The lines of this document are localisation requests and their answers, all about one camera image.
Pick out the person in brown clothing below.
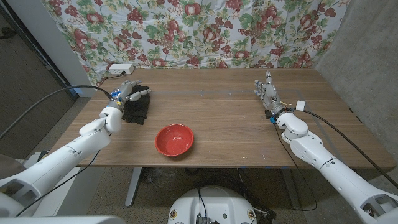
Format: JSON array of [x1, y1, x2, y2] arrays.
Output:
[[0, 154, 27, 180]]

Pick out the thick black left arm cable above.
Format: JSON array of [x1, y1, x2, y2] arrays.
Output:
[[0, 85, 113, 141]]

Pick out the clear plastic bag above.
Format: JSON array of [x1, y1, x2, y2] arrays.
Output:
[[146, 167, 178, 190]]

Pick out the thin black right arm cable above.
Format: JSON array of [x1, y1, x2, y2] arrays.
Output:
[[275, 124, 318, 212]]

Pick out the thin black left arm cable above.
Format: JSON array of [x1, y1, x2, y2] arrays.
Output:
[[14, 149, 102, 218]]

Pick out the grey table leg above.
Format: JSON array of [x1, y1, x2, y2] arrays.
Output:
[[281, 167, 302, 211], [124, 167, 143, 208]]

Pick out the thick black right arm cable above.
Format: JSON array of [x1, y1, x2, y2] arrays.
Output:
[[303, 108, 398, 190]]

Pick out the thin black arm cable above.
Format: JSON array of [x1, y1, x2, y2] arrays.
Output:
[[275, 124, 318, 212], [14, 149, 102, 218]]

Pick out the red bowl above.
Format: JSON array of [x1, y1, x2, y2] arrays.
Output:
[[154, 123, 195, 157]]

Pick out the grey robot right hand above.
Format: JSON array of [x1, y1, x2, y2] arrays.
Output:
[[253, 70, 287, 118]]

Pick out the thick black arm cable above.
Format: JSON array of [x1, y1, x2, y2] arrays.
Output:
[[0, 85, 113, 141], [303, 108, 398, 190]]

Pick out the black power strip cord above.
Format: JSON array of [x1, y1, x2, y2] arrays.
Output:
[[98, 70, 127, 88]]

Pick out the floral fruit print backdrop cloth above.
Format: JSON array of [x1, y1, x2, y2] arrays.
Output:
[[40, 0, 351, 90]]

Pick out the blue tape piece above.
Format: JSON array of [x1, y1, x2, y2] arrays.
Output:
[[67, 84, 85, 96]]

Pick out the black shorts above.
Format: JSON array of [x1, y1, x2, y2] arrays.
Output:
[[121, 85, 152, 126]]

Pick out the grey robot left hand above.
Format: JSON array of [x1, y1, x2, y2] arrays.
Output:
[[107, 80, 152, 110]]

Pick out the white power strip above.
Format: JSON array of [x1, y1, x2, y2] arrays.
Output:
[[108, 63, 136, 75]]

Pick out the white robot head rim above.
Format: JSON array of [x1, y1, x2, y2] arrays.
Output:
[[0, 215, 127, 224]]

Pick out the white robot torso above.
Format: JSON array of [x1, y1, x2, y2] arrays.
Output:
[[167, 185, 258, 224]]

